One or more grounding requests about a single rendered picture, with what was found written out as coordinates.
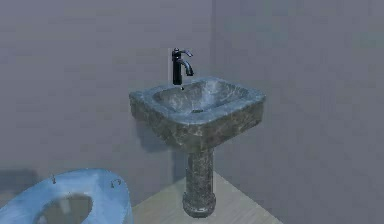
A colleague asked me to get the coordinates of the grey stone pedestal sink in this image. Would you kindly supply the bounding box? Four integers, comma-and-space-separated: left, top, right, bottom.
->
128, 76, 267, 219

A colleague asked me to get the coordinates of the black sink faucet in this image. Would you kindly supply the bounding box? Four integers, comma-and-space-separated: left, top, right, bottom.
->
171, 47, 195, 86

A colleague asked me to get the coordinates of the blue toilet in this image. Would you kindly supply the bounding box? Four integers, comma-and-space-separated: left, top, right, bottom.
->
0, 168, 135, 224

